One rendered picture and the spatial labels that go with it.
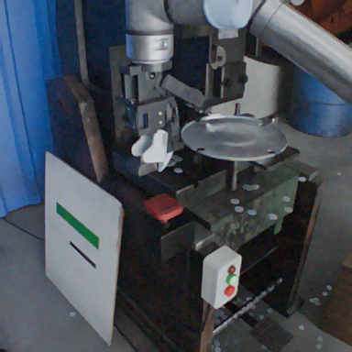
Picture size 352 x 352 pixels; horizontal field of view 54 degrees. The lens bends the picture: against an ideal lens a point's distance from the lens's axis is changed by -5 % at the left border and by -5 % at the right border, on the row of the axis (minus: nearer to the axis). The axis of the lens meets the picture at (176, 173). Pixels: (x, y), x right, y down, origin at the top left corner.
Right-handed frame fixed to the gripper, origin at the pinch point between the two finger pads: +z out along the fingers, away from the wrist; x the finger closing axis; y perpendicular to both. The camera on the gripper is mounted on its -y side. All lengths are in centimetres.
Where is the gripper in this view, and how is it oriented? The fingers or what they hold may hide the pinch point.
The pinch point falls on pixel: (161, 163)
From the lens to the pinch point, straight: 68.9
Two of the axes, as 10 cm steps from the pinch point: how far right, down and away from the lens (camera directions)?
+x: 6.3, 3.9, -6.7
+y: -7.8, 3.1, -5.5
